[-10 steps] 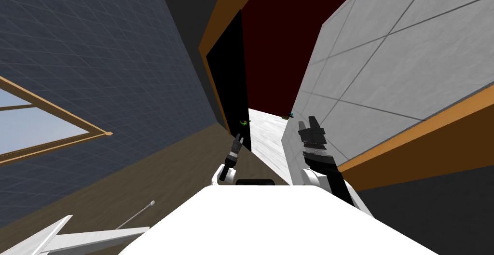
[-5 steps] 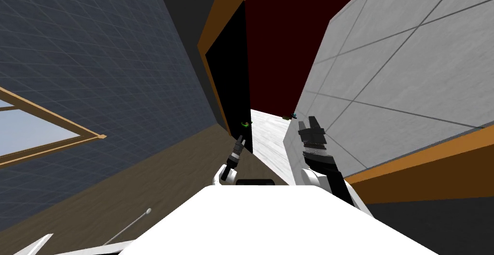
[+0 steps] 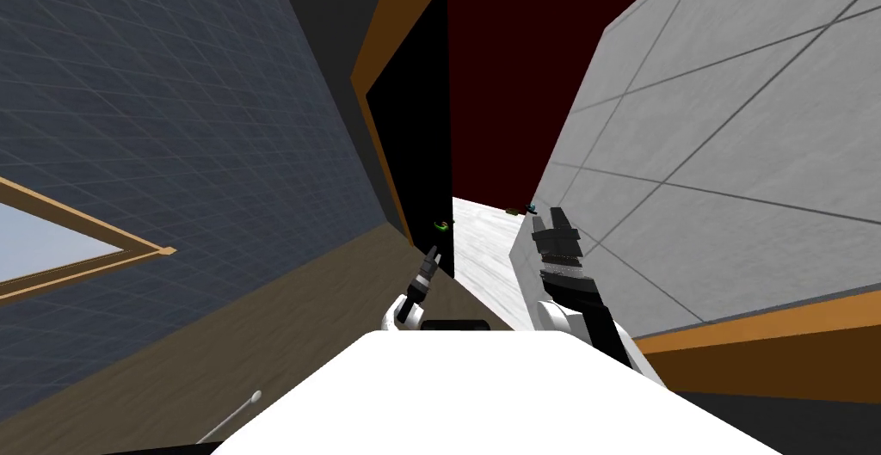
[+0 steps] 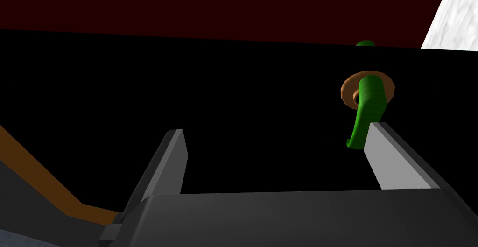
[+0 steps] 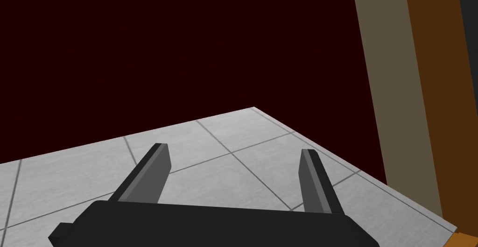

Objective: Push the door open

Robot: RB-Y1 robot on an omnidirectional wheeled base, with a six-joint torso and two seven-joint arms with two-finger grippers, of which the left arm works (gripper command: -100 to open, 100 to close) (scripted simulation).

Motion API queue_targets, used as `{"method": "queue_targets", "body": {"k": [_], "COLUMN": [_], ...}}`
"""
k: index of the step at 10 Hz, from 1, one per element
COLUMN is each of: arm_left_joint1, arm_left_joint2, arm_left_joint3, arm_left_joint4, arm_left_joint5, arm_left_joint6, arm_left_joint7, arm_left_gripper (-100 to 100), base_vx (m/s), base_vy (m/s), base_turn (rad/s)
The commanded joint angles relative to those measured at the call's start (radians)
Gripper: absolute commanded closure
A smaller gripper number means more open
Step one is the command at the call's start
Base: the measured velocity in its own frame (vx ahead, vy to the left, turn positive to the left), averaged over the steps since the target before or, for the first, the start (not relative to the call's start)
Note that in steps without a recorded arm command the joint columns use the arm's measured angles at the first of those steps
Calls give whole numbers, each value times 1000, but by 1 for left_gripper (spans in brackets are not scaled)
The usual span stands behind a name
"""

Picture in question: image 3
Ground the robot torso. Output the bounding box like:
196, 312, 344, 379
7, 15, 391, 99
209, 317, 786, 455

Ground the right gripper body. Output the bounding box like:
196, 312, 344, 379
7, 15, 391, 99
531, 225, 586, 262

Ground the wood framed window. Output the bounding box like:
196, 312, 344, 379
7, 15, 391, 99
0, 175, 178, 306

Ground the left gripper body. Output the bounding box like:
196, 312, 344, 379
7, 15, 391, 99
417, 244, 443, 284

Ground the white rod with ball end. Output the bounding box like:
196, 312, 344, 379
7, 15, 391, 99
195, 389, 263, 446

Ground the black door leaf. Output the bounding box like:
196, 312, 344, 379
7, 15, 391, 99
364, 0, 456, 280

